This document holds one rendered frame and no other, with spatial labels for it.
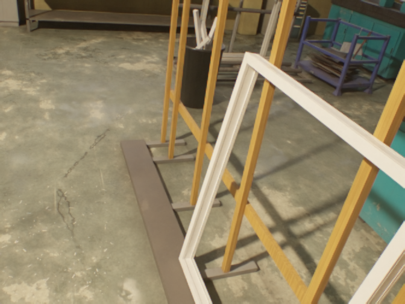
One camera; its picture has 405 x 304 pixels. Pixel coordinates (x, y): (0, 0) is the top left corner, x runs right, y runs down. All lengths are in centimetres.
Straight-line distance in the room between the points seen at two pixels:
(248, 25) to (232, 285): 725
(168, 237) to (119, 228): 39
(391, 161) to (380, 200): 208
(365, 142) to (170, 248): 173
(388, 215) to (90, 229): 226
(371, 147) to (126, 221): 207
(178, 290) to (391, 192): 176
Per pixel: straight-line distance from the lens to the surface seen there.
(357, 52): 677
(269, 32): 659
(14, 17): 802
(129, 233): 281
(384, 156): 119
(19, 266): 268
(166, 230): 276
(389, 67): 773
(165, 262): 256
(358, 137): 126
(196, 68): 451
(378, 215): 329
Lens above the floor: 195
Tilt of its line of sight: 31 degrees down
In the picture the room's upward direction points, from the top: 8 degrees clockwise
